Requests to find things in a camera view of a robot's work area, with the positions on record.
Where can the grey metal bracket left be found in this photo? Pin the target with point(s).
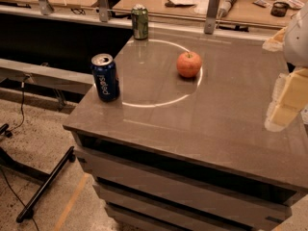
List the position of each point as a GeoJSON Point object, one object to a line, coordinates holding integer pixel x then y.
{"type": "Point", "coordinates": [45, 7]}

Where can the grey metal bracket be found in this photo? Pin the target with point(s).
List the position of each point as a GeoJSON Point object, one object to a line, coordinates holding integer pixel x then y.
{"type": "Point", "coordinates": [211, 16]}
{"type": "Point", "coordinates": [45, 7]}
{"type": "Point", "coordinates": [103, 6]}

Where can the dark round cup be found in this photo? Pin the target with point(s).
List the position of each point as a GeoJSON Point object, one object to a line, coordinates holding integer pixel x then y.
{"type": "Point", "coordinates": [279, 9]}

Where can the green soda can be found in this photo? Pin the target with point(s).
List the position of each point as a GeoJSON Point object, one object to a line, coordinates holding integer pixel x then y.
{"type": "Point", "coordinates": [139, 16]}

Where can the grey metal bracket right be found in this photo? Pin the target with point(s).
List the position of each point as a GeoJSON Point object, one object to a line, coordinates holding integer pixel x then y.
{"type": "Point", "coordinates": [211, 16]}

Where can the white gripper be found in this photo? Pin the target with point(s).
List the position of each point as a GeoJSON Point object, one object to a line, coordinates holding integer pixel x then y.
{"type": "Point", "coordinates": [297, 43]}

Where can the grey drawer cabinet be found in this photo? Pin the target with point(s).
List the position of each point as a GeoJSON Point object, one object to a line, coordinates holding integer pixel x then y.
{"type": "Point", "coordinates": [192, 154]}

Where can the grey metal bracket middle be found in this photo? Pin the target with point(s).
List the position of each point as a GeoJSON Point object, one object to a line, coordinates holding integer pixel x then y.
{"type": "Point", "coordinates": [103, 6]}

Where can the blue pepsi can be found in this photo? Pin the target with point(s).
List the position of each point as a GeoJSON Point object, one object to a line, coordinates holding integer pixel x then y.
{"type": "Point", "coordinates": [104, 72]}

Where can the red apple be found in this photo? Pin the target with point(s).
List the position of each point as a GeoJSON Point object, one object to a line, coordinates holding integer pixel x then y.
{"type": "Point", "coordinates": [188, 64]}

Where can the black metal stand leg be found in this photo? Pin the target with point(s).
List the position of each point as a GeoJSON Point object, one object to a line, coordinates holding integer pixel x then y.
{"type": "Point", "coordinates": [44, 178]}

